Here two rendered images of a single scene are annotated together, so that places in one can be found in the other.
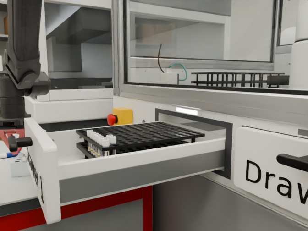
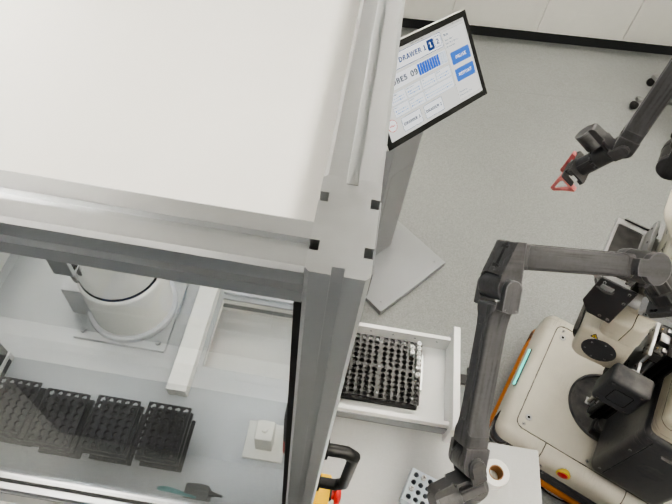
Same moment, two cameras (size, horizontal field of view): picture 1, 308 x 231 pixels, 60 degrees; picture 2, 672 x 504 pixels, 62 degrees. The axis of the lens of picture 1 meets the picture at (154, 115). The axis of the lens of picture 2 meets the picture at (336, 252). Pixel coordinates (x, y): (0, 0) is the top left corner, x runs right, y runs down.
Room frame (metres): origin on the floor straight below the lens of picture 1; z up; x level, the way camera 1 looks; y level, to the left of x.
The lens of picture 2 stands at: (1.20, 0.24, 2.27)
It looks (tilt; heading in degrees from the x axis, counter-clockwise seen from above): 54 degrees down; 211
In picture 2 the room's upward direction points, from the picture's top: 9 degrees clockwise
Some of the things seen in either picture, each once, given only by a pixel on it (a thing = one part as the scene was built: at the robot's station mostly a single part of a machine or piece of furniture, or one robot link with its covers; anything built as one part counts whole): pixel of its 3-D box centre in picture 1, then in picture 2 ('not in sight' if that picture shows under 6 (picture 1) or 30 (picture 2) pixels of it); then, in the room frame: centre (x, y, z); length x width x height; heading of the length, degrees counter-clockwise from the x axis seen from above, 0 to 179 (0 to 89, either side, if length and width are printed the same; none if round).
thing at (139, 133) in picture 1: (138, 145); (377, 371); (0.56, 0.03, 0.87); 0.22 x 0.18 x 0.06; 120
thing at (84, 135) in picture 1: (91, 138); (416, 373); (0.51, 0.12, 0.90); 0.18 x 0.02 x 0.01; 30
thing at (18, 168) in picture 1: (39, 163); (428, 496); (0.71, 0.32, 0.78); 0.12 x 0.08 x 0.04; 103
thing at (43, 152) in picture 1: (38, 157); (451, 383); (0.46, 0.21, 0.87); 0.29 x 0.02 x 0.11; 30
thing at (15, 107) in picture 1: (13, 110); not in sight; (0.71, 0.38, 0.93); 0.10 x 0.07 x 0.07; 13
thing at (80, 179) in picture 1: (141, 147); (373, 371); (0.57, 0.03, 0.86); 0.40 x 0.26 x 0.06; 120
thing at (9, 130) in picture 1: (15, 136); not in sight; (0.71, 0.38, 0.86); 0.07 x 0.07 x 0.09; 13
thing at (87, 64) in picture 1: (95, 62); not in sight; (2.28, 0.50, 1.13); 1.78 x 1.14 x 0.45; 30
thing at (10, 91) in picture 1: (13, 87); (470, 490); (0.71, 0.37, 0.99); 0.07 x 0.06 x 0.07; 149
